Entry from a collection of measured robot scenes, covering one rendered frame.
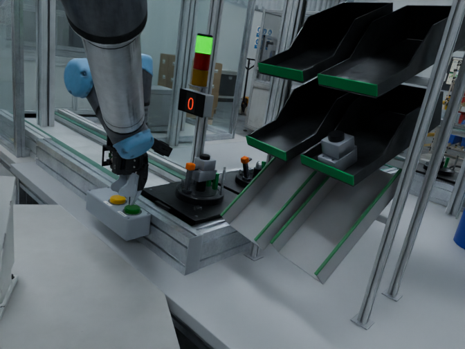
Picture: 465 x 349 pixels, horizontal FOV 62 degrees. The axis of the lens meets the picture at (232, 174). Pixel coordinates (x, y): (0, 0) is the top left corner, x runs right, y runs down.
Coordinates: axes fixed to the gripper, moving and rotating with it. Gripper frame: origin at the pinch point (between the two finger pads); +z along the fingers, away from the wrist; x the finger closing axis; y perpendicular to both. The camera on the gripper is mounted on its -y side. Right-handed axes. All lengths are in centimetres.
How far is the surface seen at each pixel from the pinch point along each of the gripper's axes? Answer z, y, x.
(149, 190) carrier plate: 2.4, -10.7, -7.9
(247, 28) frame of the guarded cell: -51, -122, -80
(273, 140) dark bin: -21.5, -17.9, 26.4
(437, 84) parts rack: -39, -24, 55
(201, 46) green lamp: -38, -31, -16
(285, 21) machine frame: -57, -128, -60
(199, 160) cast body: -8.7, -19.5, 1.7
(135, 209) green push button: 2.2, 0.2, 1.4
